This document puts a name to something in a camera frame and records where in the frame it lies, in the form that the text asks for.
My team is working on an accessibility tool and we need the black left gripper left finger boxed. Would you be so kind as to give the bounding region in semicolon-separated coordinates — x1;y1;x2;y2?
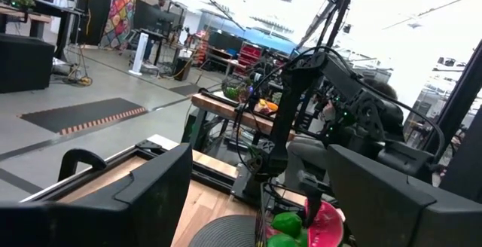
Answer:
108;143;194;247

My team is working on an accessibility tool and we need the red storage bin rack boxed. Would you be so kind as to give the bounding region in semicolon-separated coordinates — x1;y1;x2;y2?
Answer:
233;41;264;78

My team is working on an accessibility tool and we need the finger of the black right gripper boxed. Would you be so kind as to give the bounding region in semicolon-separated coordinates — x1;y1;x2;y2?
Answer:
298;170;333;230

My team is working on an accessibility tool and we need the wooden top workbench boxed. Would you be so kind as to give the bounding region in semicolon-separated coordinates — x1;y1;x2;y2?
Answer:
190;88;302;142

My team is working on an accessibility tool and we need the black wire basket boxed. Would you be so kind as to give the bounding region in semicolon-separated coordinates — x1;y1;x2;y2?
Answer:
254;181;349;247

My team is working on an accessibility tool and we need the black cabinet box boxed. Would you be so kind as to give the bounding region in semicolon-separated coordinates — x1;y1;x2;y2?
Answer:
0;32;56;95

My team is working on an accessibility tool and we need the black hazard-striped floor mat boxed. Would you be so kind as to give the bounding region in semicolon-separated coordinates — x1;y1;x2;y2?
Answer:
17;96;148;136

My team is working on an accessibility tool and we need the colourful patterned panel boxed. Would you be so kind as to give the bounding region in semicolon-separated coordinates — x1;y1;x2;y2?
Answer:
99;0;137;50

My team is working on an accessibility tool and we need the plastic watermelon slice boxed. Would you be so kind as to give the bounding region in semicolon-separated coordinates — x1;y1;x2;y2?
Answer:
304;200;346;247

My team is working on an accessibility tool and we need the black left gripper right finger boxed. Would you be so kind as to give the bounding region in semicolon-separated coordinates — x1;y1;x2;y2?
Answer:
326;144;438;247

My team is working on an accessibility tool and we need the black frame handle bracket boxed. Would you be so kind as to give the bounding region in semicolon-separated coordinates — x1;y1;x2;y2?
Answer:
57;148;108;183

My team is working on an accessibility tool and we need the black rig upright post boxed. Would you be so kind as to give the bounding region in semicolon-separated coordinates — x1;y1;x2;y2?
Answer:
423;39;482;205

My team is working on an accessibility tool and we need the round grey woven placemat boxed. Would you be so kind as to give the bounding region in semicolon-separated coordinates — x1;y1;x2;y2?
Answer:
187;214;261;247

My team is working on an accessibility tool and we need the white tower fan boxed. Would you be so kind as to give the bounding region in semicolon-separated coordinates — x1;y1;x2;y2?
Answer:
128;32;150;77

